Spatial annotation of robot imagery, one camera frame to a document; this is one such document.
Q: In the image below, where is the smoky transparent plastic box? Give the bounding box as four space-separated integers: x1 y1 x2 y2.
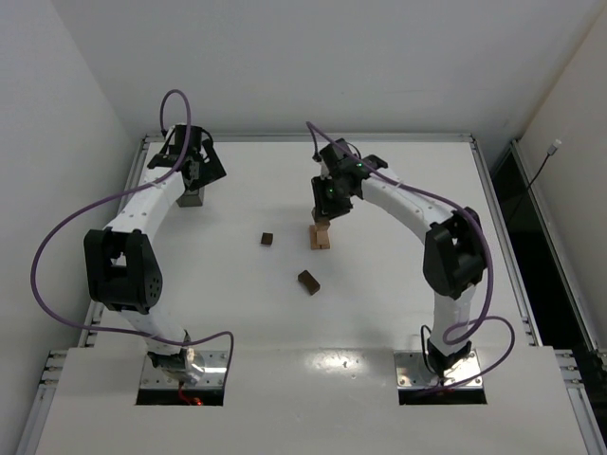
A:
176 188 204 208

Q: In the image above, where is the dark wood arch block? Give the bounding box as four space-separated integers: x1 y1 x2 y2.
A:
297 270 321 296

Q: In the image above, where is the tan wood cube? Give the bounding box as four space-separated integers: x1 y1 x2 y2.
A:
317 232 329 244

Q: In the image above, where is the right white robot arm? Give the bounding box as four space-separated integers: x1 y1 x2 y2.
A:
311 138 487 378

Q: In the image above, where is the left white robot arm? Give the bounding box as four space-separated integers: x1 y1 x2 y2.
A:
83 125 227 386

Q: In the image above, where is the small dark wood cube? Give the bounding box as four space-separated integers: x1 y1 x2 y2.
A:
260 232 274 246

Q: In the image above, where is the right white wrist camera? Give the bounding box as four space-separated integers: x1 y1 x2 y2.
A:
313 154 331 179

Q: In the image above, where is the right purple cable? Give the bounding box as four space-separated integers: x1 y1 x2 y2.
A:
304 120 516 396

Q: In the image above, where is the purple cable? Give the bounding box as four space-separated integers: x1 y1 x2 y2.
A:
304 120 516 396
30 88 235 394

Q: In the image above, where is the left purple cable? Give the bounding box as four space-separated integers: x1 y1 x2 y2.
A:
30 88 235 394

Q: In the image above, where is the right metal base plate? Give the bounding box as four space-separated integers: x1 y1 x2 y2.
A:
394 349 485 391

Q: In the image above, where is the metal base plate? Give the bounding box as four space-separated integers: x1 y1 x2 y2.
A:
394 349 485 391
139 351 229 391

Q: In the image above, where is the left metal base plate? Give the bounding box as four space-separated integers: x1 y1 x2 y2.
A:
139 351 229 391

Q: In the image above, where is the black wall cable with plug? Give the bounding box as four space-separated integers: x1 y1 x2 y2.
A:
506 138 563 224

